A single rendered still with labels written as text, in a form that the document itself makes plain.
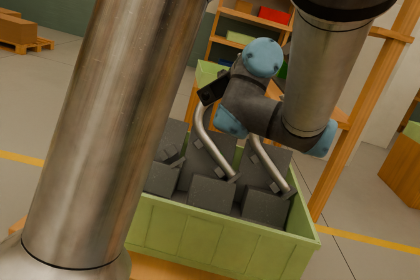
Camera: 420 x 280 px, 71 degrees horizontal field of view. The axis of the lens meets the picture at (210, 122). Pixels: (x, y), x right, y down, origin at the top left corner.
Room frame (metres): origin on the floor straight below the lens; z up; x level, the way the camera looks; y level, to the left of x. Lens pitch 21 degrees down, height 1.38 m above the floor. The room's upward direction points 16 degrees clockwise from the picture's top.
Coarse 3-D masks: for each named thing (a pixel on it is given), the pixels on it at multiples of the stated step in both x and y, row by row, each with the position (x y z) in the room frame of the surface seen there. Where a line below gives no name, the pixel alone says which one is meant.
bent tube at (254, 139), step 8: (280, 96) 0.87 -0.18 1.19; (256, 136) 0.81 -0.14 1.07; (256, 144) 0.80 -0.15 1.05; (256, 152) 0.79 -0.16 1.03; (264, 152) 0.80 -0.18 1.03; (264, 160) 0.79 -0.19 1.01; (272, 168) 0.78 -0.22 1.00; (272, 176) 0.78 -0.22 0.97; (280, 176) 0.78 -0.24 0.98; (280, 184) 0.77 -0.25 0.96
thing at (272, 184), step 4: (252, 152) 0.81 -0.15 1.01; (248, 156) 0.80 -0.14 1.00; (252, 156) 0.78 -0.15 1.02; (256, 156) 0.78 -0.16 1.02; (252, 160) 0.77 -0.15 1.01; (256, 160) 0.78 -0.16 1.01; (268, 180) 0.80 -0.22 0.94; (272, 180) 0.78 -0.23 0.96; (268, 184) 0.77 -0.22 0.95; (272, 184) 0.76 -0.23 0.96; (272, 188) 0.76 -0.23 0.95; (276, 188) 0.76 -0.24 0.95
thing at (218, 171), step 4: (196, 140) 0.78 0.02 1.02; (196, 144) 0.77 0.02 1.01; (200, 144) 0.77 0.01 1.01; (196, 148) 0.81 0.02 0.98; (212, 168) 0.78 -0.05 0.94; (216, 168) 0.75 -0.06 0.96; (220, 168) 0.75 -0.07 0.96; (216, 172) 0.75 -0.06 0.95; (220, 172) 0.75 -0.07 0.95; (220, 176) 0.75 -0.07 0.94
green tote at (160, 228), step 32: (160, 224) 0.55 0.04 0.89; (192, 224) 0.55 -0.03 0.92; (224, 224) 0.54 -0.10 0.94; (256, 224) 0.56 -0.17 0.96; (288, 224) 0.72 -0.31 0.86; (160, 256) 0.55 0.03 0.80; (192, 256) 0.55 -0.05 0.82; (224, 256) 0.55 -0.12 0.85; (256, 256) 0.55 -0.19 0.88; (288, 256) 0.55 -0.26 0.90
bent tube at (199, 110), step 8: (200, 104) 0.82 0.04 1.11; (200, 112) 0.81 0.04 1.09; (192, 120) 0.81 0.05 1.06; (200, 120) 0.80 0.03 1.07; (200, 128) 0.79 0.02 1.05; (200, 136) 0.79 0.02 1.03; (208, 136) 0.79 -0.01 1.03; (208, 144) 0.78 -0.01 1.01; (216, 152) 0.78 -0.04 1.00; (216, 160) 0.77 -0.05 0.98; (224, 160) 0.77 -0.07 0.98; (224, 168) 0.76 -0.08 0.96; (232, 176) 0.76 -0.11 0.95
